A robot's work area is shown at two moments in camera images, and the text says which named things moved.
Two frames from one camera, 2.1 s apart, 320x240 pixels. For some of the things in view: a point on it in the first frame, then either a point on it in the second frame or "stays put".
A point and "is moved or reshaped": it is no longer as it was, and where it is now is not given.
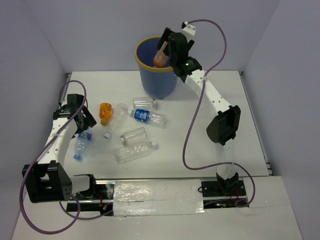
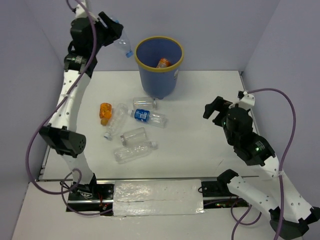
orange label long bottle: x=161 y=59 is moved or reshaped
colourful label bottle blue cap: x=82 y=138 → x=123 y=43
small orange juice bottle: x=105 y=110 stays put
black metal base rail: x=100 y=199 stays put
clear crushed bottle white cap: x=128 y=153 stays put
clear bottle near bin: x=144 y=103 stays put
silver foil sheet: x=157 y=197 stays put
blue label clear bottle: x=157 y=119 stays put
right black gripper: x=164 y=37 → x=219 y=101
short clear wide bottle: x=134 y=136 stays put
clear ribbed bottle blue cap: x=120 y=114 stays put
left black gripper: x=89 y=121 → x=114 y=31
